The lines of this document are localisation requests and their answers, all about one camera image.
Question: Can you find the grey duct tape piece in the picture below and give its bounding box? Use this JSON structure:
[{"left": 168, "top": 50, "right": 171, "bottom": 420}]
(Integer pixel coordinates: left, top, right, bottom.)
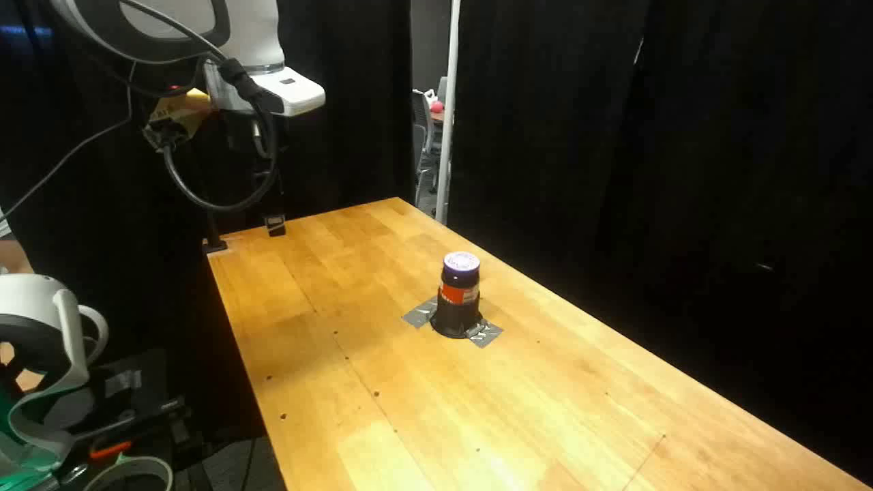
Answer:
[
  {"left": 402, "top": 298, "right": 443, "bottom": 331},
  {"left": 467, "top": 320, "right": 505, "bottom": 349}
]

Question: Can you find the clutter behind curtain gap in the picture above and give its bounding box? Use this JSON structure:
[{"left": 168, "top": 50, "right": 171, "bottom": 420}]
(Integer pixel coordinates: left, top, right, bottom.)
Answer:
[{"left": 408, "top": 76, "right": 451, "bottom": 218}]

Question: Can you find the black curtain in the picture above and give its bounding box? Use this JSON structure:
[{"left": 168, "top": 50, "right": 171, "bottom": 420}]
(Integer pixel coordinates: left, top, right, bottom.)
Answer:
[{"left": 0, "top": 0, "right": 873, "bottom": 489}]

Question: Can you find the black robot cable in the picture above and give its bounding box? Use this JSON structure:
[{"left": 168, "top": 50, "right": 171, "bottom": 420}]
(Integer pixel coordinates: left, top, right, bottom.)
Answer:
[{"left": 0, "top": 0, "right": 280, "bottom": 218}]

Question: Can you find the white vertical pole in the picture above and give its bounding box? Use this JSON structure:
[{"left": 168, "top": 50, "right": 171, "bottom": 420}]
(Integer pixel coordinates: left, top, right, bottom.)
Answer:
[{"left": 434, "top": 0, "right": 463, "bottom": 226}]

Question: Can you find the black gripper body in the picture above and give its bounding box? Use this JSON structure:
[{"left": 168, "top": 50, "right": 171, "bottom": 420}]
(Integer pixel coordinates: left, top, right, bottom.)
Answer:
[{"left": 141, "top": 85, "right": 219, "bottom": 154}]

